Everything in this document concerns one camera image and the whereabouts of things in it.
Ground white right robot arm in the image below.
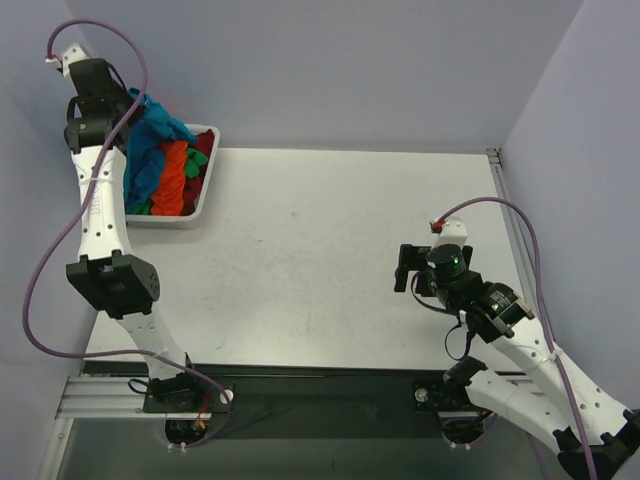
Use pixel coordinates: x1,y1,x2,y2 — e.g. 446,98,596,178
394,244,639,479

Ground dark red t shirt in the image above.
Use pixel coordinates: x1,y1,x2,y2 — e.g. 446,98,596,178
181,129,216,216

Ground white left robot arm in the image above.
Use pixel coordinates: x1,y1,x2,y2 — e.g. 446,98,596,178
64,58,203,412

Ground white plastic basket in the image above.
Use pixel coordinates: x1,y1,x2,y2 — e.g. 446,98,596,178
125,123,220,229

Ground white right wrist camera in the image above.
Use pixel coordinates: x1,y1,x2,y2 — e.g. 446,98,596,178
430,217,468,248

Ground aluminium frame rail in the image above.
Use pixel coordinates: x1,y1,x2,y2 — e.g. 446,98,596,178
37,374,151,480

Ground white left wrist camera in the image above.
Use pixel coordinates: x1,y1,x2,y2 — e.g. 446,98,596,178
45,43,91,72

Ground blue t shirt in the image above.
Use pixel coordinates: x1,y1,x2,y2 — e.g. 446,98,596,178
124,94,197,213

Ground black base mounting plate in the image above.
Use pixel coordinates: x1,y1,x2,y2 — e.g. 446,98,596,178
129,365,495,444

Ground green t shirt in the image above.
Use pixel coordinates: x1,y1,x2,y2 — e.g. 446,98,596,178
125,141,208,216

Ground orange t shirt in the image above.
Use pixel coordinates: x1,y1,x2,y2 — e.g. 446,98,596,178
151,141,188,216

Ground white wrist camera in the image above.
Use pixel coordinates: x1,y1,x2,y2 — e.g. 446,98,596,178
430,217,468,248
45,43,91,72

